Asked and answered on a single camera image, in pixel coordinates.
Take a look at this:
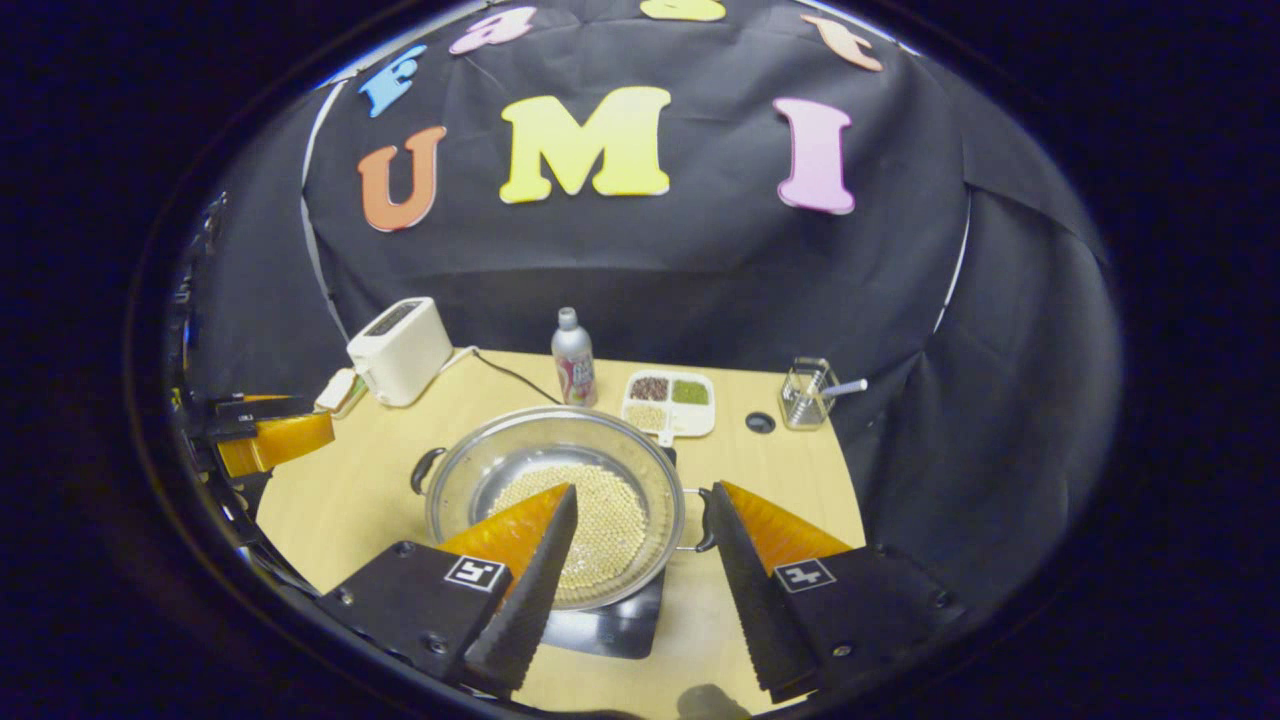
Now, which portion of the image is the pile of yellow soybeans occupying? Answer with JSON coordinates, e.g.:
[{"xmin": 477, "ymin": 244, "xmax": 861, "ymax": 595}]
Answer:
[{"xmin": 487, "ymin": 463, "xmax": 649, "ymax": 591}]

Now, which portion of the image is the white divided bean tray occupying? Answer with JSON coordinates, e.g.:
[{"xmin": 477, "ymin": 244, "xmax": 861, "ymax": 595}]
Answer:
[{"xmin": 621, "ymin": 369, "xmax": 717, "ymax": 448}]

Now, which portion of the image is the silver drink bottle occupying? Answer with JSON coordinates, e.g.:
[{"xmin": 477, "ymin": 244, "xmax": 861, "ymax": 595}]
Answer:
[{"xmin": 551, "ymin": 307, "xmax": 599, "ymax": 408}]

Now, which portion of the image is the sandwich with lettuce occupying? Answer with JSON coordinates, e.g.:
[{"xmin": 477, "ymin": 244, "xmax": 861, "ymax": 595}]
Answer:
[{"xmin": 318, "ymin": 368, "xmax": 361, "ymax": 411}]

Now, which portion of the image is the white toaster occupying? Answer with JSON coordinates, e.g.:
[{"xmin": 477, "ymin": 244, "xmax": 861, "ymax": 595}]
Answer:
[{"xmin": 346, "ymin": 297, "xmax": 455, "ymax": 408}]

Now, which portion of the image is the black induction cooktop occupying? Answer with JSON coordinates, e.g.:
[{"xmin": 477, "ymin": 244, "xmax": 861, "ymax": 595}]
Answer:
[{"xmin": 540, "ymin": 445, "xmax": 681, "ymax": 661}]

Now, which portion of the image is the small wire basket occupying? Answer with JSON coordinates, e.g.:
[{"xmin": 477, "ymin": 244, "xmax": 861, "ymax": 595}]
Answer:
[{"xmin": 780, "ymin": 357, "xmax": 839, "ymax": 431}]

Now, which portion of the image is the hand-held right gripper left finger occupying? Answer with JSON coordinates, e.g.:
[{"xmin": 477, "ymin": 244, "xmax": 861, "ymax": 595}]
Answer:
[{"xmin": 318, "ymin": 483, "xmax": 579, "ymax": 699}]

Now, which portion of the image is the stainless steel pot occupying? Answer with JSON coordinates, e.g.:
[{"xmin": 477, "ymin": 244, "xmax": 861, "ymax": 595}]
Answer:
[{"xmin": 410, "ymin": 405, "xmax": 716, "ymax": 612}]

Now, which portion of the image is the pale green sandwich tray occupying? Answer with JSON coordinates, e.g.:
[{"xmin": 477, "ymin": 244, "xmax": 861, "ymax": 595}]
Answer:
[{"xmin": 315, "ymin": 372, "xmax": 369, "ymax": 419}]

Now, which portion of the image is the black toaster cable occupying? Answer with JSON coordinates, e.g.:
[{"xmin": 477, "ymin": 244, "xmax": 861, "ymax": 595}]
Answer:
[{"xmin": 440, "ymin": 346, "xmax": 563, "ymax": 406}]

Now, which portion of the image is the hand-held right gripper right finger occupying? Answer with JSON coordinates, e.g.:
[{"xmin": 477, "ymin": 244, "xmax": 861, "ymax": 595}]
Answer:
[{"xmin": 703, "ymin": 480, "xmax": 966, "ymax": 704}]

